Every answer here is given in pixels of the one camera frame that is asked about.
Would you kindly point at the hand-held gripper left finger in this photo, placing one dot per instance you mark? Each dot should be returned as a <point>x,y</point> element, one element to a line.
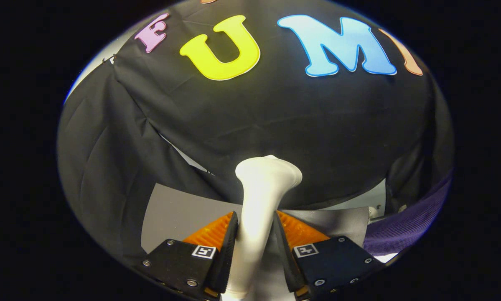
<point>227,255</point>

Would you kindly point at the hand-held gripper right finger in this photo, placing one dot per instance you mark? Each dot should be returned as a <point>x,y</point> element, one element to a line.
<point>286,255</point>

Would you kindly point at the white garment steamer head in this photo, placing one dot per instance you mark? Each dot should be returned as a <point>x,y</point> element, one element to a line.
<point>254,217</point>

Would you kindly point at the black backdrop cloth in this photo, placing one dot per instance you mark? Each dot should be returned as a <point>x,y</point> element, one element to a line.
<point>100,167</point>
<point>417,175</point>
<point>275,125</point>

